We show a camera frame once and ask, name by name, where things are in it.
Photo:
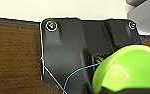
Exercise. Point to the yellow-green bowl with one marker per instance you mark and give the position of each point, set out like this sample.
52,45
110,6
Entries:
131,68

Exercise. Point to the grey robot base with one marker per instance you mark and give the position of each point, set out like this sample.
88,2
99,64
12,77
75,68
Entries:
64,50

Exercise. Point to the round base bolt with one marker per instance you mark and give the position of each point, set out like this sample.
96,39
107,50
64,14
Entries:
51,25
132,25

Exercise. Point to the black-lid grey waste bin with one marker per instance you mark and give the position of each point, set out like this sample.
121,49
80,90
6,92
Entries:
146,15

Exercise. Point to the dark floor threshold strip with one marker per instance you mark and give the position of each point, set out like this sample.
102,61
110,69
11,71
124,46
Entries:
14,20

